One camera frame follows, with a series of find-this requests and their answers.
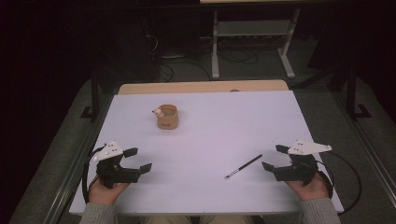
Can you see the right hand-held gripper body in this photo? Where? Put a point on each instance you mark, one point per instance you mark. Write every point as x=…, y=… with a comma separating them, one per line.
x=300, y=169

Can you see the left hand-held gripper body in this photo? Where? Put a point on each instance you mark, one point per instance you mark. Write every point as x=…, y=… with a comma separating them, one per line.
x=113, y=175

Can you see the person's left hand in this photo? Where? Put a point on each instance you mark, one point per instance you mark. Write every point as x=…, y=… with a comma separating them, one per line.
x=102, y=194

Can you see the person's right hand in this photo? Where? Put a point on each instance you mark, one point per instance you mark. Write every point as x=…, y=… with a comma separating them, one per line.
x=311, y=191

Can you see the black pen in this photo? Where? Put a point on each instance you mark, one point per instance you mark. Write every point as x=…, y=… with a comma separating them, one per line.
x=244, y=165

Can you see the small animal figure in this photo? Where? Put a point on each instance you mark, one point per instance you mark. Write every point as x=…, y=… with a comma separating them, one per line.
x=158, y=112

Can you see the black metal stand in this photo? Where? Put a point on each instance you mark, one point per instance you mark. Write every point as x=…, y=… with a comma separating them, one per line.
x=352, y=96
x=94, y=99

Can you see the white table mat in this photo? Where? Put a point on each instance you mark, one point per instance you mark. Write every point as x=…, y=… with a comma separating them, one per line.
x=211, y=133

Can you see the wooden table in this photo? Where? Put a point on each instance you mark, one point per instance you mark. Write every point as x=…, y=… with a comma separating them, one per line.
x=202, y=86

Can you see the aluminium rail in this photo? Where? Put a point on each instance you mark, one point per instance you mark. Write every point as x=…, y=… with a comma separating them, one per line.
x=370, y=149
x=77, y=165

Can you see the white metal desk frame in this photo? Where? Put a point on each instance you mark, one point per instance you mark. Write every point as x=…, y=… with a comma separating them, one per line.
x=255, y=28

